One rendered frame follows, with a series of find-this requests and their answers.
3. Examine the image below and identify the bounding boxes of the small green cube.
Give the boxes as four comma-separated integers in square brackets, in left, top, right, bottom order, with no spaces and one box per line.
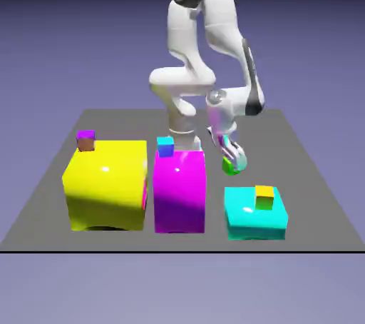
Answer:
[222,157,241,176]

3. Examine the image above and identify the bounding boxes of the small blue cube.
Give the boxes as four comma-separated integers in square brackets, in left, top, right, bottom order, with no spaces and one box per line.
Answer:
[156,136,175,158]

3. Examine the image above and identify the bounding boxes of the small yellow cube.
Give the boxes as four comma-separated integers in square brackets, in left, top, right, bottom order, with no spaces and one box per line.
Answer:
[255,185,275,211]

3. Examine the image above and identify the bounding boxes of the large magenta box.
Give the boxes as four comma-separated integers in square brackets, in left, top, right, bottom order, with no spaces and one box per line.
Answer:
[153,149,207,234]

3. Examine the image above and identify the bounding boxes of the large yellow box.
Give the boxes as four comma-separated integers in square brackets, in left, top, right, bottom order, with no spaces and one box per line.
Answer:
[61,140,148,232]

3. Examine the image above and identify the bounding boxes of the large cyan box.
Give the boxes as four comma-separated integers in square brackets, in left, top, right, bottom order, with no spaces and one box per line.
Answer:
[224,186,289,241]

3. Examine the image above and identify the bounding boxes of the small purple cube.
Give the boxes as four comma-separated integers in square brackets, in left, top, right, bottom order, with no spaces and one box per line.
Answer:
[76,129,96,153]

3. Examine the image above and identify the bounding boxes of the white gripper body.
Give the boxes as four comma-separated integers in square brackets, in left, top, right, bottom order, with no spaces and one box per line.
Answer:
[207,126,248,173]

